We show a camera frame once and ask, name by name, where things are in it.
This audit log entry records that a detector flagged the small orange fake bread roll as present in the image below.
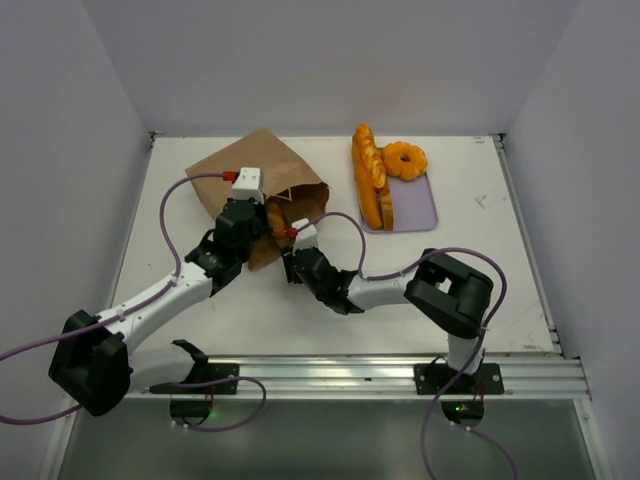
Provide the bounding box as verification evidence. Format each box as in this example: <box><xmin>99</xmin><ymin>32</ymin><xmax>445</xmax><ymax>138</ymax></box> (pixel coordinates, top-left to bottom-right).
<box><xmin>266</xmin><ymin>198</ymin><xmax>289</xmax><ymax>240</ymax></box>

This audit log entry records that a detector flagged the brown paper bag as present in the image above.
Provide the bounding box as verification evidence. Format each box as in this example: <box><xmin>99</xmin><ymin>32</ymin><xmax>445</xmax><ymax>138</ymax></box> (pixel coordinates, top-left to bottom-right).
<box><xmin>185</xmin><ymin>128</ymin><xmax>329</xmax><ymax>271</ymax></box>

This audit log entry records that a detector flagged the orange fake baguette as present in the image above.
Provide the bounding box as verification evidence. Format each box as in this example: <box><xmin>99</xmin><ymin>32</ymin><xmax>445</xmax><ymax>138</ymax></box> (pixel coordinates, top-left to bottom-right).
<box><xmin>352</xmin><ymin>156</ymin><xmax>383</xmax><ymax>229</ymax></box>

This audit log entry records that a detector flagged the beige fake bread slice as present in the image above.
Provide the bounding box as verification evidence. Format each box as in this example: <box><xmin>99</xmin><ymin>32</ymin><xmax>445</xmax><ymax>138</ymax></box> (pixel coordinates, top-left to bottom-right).
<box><xmin>378</xmin><ymin>190</ymin><xmax>394</xmax><ymax>231</ymax></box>

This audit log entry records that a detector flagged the orange fake ring bread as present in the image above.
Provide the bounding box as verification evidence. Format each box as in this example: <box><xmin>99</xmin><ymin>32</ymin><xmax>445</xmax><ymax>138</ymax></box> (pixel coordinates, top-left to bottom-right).
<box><xmin>382</xmin><ymin>142</ymin><xmax>428</xmax><ymax>181</ymax></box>

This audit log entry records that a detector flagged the orange fake bread loaf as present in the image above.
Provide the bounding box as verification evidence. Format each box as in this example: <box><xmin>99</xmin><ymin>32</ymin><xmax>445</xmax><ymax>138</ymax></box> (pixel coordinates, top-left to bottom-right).
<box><xmin>353</xmin><ymin>123</ymin><xmax>387</xmax><ymax>192</ymax></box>

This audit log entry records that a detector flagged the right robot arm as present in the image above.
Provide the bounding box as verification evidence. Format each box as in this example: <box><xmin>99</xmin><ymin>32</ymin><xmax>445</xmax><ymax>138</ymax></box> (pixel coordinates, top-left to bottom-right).
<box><xmin>282</xmin><ymin>247</ymin><xmax>494</xmax><ymax>393</ymax></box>

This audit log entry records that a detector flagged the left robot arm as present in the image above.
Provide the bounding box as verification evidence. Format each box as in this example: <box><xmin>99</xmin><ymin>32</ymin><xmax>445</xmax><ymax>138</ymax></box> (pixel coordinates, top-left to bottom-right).
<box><xmin>48</xmin><ymin>199</ymin><xmax>270</xmax><ymax>416</ymax></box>

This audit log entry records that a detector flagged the lilac plastic tray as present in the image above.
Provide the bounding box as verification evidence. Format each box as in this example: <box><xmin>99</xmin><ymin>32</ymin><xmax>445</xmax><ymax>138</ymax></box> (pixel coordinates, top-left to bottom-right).
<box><xmin>351</xmin><ymin>142</ymin><xmax>438</xmax><ymax>233</ymax></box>

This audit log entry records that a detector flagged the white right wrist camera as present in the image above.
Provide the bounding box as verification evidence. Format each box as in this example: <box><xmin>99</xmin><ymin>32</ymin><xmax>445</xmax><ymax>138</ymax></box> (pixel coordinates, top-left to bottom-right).
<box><xmin>285</xmin><ymin>218</ymin><xmax>318</xmax><ymax>251</ymax></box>

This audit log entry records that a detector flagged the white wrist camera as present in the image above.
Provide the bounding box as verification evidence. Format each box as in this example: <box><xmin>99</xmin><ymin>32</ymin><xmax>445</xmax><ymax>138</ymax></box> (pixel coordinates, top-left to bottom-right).
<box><xmin>223</xmin><ymin>167</ymin><xmax>265</xmax><ymax>204</ymax></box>
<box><xmin>285</xmin><ymin>218</ymin><xmax>318</xmax><ymax>251</ymax></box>

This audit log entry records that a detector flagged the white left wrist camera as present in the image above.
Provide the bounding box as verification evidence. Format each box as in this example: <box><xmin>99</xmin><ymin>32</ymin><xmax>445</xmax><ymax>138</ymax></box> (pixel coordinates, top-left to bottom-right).
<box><xmin>223</xmin><ymin>167</ymin><xmax>265</xmax><ymax>204</ymax></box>

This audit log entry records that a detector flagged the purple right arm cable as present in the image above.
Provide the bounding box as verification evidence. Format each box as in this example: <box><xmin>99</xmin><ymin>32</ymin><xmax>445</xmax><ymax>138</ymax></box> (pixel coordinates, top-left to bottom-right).
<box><xmin>294</xmin><ymin>212</ymin><xmax>519</xmax><ymax>480</ymax></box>

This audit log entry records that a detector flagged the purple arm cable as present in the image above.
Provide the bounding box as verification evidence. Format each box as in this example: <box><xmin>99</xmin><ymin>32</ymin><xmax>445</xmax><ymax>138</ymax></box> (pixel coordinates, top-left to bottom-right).
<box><xmin>0</xmin><ymin>171</ymin><xmax>269</xmax><ymax>434</ymax></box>
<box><xmin>294</xmin><ymin>212</ymin><xmax>519</xmax><ymax>480</ymax></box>

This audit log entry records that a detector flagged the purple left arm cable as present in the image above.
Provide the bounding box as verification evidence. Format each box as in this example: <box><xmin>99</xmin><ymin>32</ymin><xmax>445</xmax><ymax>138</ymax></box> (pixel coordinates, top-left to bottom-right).
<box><xmin>0</xmin><ymin>171</ymin><xmax>269</xmax><ymax>434</ymax></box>

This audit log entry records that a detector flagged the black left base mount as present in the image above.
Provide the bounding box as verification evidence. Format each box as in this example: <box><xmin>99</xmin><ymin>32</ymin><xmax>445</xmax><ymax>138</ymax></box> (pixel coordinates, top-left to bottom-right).
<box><xmin>149</xmin><ymin>363</ymin><xmax>239</xmax><ymax>426</ymax></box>

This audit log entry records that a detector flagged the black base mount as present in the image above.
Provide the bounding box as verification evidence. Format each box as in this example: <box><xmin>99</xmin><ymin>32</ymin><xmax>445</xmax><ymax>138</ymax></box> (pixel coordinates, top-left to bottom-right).
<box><xmin>413</xmin><ymin>357</ymin><xmax>505</xmax><ymax>428</ymax></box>
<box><xmin>149</xmin><ymin>363</ymin><xmax>239</xmax><ymax>426</ymax></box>

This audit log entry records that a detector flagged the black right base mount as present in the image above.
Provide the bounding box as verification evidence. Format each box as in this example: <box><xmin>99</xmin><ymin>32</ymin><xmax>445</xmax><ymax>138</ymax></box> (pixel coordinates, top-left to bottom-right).
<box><xmin>413</xmin><ymin>357</ymin><xmax>505</xmax><ymax>428</ymax></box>

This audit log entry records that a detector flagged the aluminium mounting rail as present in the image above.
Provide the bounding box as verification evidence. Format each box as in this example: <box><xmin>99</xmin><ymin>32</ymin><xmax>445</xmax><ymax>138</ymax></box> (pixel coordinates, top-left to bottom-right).
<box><xmin>125</xmin><ymin>355</ymin><xmax>590</xmax><ymax>400</ymax></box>

